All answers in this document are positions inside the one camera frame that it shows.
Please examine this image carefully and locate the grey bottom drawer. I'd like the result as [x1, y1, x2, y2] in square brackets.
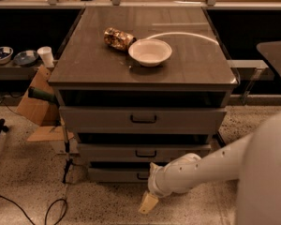
[88, 168, 149, 183]

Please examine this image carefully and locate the grey drawer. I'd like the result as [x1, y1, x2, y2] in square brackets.
[77, 143, 211, 162]
[88, 168, 149, 183]
[60, 106, 226, 135]

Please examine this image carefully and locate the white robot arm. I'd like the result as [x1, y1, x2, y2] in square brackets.
[139, 112, 281, 225]

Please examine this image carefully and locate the grey middle drawer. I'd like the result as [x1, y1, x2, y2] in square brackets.
[77, 143, 211, 162]

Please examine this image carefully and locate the grey top drawer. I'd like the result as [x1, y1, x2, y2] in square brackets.
[60, 106, 226, 135]

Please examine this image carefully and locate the grey drawer cabinet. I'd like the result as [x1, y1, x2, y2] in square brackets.
[49, 6, 238, 172]

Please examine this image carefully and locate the brown cardboard box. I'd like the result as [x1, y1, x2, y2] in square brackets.
[16, 65, 75, 143]

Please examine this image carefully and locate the white paper cup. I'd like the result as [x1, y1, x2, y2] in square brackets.
[37, 46, 54, 68]

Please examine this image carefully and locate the dark blue bowl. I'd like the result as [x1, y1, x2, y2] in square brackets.
[13, 50, 38, 68]

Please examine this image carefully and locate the dark side table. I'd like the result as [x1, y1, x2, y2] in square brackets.
[257, 41, 281, 78]

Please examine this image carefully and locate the blue bowl with white rim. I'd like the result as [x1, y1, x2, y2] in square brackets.
[0, 46, 13, 65]

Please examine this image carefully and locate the black floor cable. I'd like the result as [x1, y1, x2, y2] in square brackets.
[0, 190, 69, 225]

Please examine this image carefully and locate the green handled tool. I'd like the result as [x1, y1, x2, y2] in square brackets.
[28, 86, 58, 104]

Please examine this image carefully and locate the grey wall shelf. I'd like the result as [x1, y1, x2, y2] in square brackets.
[0, 60, 43, 81]

